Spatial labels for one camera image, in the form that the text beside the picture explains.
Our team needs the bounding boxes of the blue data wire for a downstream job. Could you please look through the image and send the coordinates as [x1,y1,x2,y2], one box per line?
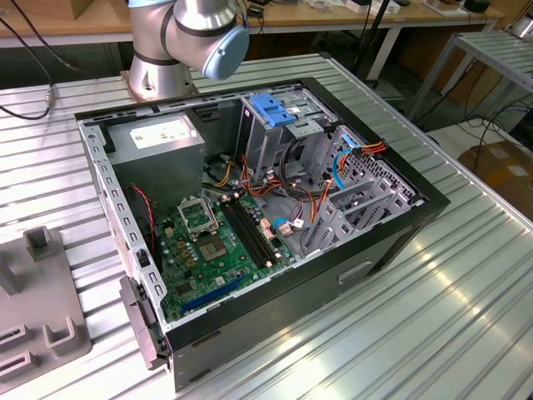
[331,132,362,193]

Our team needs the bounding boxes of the red orange yellow power wire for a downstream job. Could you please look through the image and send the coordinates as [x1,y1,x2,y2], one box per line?
[310,140,388,228]

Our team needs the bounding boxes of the grey metal disk bay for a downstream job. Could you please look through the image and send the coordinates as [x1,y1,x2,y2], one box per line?
[298,123,426,258]

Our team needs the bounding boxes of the black RAM slot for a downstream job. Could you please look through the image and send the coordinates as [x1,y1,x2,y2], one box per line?
[219,198,270,270]
[231,195,281,263]

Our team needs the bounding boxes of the grey optical drive cage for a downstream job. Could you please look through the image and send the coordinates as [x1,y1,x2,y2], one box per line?
[239,89,339,187]

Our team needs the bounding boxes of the green motherboard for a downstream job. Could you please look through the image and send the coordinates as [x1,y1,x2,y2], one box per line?
[154,192,299,325]

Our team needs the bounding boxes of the CPU socket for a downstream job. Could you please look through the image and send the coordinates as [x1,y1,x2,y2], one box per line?
[196,233,231,264]

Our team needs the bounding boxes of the metal socket cover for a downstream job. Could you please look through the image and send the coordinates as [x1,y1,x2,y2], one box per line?
[176,194,220,242]

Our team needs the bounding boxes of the blue plastic drive latch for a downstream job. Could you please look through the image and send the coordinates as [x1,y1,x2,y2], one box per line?
[251,92,298,128]

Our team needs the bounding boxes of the black open PC case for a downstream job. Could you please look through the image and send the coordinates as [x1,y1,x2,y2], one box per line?
[73,77,452,393]

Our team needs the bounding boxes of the blue expansion slot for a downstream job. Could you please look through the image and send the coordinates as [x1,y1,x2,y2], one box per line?
[179,272,247,317]

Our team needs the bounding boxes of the grey power supply unit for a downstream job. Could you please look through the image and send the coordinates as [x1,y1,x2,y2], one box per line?
[104,112,207,214]

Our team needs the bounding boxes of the grey case front bezel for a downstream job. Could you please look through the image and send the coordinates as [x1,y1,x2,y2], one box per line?
[118,275,172,372]

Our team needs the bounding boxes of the brown cardboard box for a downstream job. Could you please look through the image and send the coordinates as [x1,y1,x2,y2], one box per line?
[456,140,533,209]

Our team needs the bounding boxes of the grey parts rack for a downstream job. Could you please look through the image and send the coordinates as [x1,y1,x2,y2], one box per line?
[0,227,92,383]

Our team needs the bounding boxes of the wooden workbench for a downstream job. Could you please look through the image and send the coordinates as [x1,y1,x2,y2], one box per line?
[0,0,505,48]

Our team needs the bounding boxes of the plain cardboard box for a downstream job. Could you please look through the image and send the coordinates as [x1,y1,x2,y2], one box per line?
[68,0,128,21]

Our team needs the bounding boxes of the metal slat side table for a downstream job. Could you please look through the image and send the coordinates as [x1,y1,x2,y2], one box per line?
[409,31,533,123]

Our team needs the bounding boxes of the red orange wire bundle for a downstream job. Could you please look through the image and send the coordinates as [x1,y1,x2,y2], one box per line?
[239,153,317,209]

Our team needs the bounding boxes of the thin blue wire white plug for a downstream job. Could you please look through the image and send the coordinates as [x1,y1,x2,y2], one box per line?
[272,217,312,239]

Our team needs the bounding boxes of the thick black cable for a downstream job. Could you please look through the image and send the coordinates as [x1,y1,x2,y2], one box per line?
[279,137,318,199]

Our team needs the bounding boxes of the yellow black wires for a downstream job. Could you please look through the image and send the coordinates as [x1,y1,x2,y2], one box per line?
[202,159,239,189]

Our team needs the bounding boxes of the red black fan wire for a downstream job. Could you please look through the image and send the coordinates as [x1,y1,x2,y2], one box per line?
[130,182,158,253]

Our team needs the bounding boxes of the black cable silver plug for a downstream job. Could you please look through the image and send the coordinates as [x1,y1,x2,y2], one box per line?
[0,0,57,122]

